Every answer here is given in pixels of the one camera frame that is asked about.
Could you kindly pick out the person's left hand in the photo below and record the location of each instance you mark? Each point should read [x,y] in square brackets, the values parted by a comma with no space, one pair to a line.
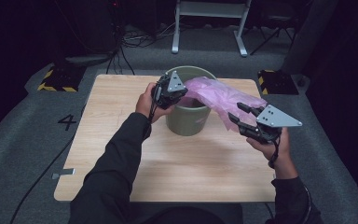
[144,107]

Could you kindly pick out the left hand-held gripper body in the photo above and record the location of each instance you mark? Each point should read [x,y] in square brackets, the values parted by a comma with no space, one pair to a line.
[169,91]

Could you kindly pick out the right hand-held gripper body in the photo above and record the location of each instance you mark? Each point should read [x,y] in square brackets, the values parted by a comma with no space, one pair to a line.
[275,119]

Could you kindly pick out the grey tape strip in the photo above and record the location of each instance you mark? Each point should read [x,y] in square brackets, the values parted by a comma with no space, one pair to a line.
[64,173]

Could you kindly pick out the person's right hand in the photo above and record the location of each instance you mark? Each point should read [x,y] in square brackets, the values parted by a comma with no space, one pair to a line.
[284,158]

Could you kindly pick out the person's dark clothing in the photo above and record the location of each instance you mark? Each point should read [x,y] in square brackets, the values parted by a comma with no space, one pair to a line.
[183,216]

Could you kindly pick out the dark stand with base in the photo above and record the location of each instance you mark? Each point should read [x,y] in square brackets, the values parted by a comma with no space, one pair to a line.
[87,57]

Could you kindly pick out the yellow black striped block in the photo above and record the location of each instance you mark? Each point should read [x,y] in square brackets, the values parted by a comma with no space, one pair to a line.
[278,82]
[62,79]

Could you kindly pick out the white metal stand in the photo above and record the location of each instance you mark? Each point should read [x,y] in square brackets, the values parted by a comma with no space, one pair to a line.
[211,9]

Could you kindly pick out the pink plastic bag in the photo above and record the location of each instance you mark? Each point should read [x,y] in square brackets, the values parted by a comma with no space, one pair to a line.
[220,96]

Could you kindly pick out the green plastic bin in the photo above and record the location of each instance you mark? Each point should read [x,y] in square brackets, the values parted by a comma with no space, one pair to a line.
[186,121]

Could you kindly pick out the black folding stand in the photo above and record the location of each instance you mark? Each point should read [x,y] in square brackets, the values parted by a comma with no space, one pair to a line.
[276,21]

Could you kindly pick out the grey curtain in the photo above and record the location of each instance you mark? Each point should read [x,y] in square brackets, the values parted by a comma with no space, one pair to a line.
[310,34]

